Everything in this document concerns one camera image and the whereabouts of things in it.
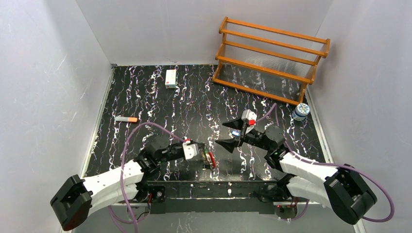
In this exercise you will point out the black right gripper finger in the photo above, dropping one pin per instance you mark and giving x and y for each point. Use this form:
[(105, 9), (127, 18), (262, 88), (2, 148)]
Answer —
[(236, 124), (229, 144)]

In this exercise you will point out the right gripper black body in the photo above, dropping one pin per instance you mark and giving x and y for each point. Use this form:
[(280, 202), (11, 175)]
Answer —
[(240, 133)]

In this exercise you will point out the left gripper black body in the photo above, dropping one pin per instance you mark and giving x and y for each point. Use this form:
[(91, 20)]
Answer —
[(203, 157)]

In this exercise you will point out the blue key tag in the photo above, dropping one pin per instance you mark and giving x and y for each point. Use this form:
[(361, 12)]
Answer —
[(236, 132)]

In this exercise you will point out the steel key organizer red handle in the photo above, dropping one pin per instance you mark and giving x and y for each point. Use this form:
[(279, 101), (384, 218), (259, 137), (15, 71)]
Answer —
[(207, 157)]

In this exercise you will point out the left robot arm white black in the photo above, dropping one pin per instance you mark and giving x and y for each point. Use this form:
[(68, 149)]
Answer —
[(79, 197)]

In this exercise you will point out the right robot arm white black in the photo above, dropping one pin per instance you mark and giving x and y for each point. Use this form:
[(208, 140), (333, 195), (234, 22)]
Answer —
[(340, 189)]

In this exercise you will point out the white blue round jar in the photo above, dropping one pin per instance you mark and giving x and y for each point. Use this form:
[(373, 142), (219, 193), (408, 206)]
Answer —
[(301, 111)]

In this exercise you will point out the orange grey marker pen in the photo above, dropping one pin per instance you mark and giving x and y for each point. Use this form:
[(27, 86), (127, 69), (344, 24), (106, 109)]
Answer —
[(126, 119)]

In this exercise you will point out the white red small box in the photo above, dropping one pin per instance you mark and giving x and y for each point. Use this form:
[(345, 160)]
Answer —
[(171, 78)]

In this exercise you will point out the orange wooden shelf rack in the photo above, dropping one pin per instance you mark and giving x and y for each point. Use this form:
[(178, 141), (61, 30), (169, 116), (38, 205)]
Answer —
[(267, 61)]

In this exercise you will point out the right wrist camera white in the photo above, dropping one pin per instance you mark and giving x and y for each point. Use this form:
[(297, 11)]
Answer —
[(249, 117)]

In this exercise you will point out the aluminium frame rail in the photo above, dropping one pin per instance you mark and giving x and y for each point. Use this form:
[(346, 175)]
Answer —
[(208, 197)]

